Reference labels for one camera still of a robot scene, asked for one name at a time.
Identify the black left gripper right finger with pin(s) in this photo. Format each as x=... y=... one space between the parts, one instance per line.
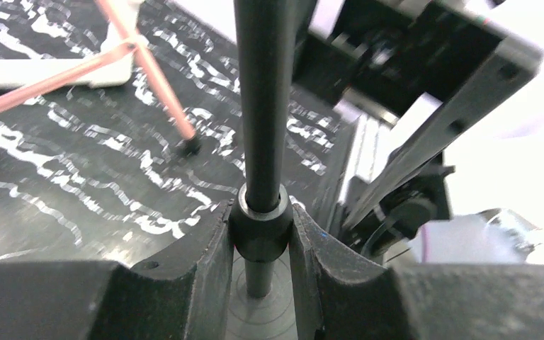
x=339 y=294

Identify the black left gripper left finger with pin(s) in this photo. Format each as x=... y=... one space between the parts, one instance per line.
x=181 y=292

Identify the black round-base mic stand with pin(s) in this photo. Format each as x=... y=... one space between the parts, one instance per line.
x=269 y=35

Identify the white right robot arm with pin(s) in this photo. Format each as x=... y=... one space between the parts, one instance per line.
x=405 y=80

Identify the pink music stand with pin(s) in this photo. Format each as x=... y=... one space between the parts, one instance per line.
x=137 y=46

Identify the white PVC pipe frame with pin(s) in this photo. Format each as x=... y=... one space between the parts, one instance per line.
x=16 y=73

